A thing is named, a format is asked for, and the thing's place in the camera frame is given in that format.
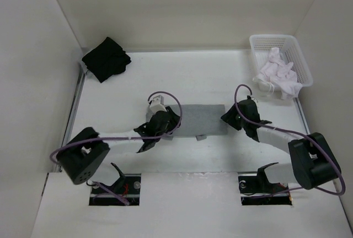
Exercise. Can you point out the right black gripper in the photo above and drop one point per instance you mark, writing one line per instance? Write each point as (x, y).
(229, 117)

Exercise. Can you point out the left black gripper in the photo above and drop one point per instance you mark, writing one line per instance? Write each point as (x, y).
(174, 120)

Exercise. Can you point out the grey tank top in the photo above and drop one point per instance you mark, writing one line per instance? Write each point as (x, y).
(201, 121)

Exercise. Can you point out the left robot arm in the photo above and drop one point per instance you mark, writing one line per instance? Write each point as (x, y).
(83, 155)

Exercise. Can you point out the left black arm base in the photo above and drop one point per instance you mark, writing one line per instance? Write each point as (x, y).
(127, 186)

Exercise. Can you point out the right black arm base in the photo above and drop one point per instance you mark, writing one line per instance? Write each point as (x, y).
(255, 189)

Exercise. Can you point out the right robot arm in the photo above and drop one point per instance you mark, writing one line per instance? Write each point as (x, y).
(312, 162)

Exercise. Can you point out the white tank top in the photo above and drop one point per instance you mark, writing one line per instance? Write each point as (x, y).
(278, 74)

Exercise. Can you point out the folded black tank top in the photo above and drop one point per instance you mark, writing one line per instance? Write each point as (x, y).
(106, 60)

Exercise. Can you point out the white plastic basket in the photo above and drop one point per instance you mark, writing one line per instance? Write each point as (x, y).
(289, 51)

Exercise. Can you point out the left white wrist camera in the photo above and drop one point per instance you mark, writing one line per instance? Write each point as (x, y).
(157, 104)

